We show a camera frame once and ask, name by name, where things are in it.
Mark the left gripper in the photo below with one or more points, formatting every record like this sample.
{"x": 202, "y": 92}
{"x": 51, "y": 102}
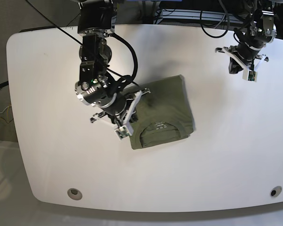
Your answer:
{"x": 242, "y": 57}

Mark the left table grommet hole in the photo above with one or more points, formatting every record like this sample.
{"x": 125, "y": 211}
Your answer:
{"x": 74, "y": 194}

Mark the right table grommet hole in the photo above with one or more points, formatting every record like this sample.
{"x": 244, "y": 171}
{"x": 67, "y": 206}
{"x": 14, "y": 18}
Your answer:
{"x": 276, "y": 191}

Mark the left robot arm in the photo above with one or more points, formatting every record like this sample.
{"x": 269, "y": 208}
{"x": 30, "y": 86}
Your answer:
{"x": 257, "y": 30}

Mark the silver equipment rack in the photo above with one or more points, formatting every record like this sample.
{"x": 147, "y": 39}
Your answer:
{"x": 192, "y": 12}

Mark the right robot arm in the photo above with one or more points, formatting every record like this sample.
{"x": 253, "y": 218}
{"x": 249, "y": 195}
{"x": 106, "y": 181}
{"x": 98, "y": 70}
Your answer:
{"x": 96, "y": 85}

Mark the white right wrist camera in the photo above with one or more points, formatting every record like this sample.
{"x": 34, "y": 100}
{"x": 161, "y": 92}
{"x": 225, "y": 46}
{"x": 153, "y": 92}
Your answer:
{"x": 124, "y": 131}

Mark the olive green T-shirt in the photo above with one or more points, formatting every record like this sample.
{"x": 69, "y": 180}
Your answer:
{"x": 163, "y": 114}

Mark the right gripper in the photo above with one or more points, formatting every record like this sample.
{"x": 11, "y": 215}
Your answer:
{"x": 119, "y": 109}

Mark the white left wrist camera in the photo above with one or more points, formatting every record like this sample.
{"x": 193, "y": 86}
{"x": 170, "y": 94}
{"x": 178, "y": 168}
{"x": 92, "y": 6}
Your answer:
{"x": 249, "y": 75}

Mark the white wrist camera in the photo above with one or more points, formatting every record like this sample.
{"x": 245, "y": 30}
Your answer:
{"x": 249, "y": 75}
{"x": 124, "y": 131}

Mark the table grommet hole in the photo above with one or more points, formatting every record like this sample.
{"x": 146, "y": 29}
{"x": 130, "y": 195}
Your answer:
{"x": 74, "y": 194}
{"x": 276, "y": 191}

